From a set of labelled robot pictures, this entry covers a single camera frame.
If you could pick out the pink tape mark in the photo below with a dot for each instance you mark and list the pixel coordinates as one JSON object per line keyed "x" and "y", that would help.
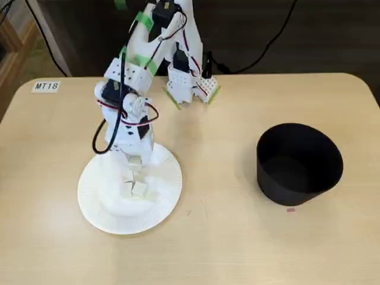
{"x": 291, "y": 210}

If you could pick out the green tape strip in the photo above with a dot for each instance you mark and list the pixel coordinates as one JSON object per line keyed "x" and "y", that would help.
{"x": 145, "y": 19}
{"x": 151, "y": 66}
{"x": 121, "y": 4}

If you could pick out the black power plug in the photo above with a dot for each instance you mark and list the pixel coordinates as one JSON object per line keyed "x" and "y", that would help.
{"x": 208, "y": 66}

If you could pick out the white slanted post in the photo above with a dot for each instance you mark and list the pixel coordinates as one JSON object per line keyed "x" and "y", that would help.
{"x": 56, "y": 44}

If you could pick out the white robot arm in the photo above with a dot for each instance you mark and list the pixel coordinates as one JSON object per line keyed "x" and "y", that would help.
{"x": 139, "y": 44}

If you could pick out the light wooden shelf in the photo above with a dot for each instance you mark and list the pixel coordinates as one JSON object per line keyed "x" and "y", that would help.
{"x": 17, "y": 44}

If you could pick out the white cube block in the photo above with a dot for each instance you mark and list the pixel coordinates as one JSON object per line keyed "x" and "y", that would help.
{"x": 128, "y": 188}
{"x": 139, "y": 190}
{"x": 134, "y": 163}

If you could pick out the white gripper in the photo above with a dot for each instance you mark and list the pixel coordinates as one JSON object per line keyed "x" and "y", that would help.
{"x": 132, "y": 151}

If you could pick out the white paper plate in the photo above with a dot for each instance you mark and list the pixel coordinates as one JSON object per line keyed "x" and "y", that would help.
{"x": 118, "y": 219}

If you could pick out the black pot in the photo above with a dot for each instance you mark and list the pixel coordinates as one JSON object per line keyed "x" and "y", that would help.
{"x": 297, "y": 190}

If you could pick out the white controller board box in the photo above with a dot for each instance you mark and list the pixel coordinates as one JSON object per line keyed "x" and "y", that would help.
{"x": 207, "y": 87}

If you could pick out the white MT18 label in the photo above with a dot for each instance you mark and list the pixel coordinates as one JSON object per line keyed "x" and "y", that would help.
{"x": 46, "y": 86}

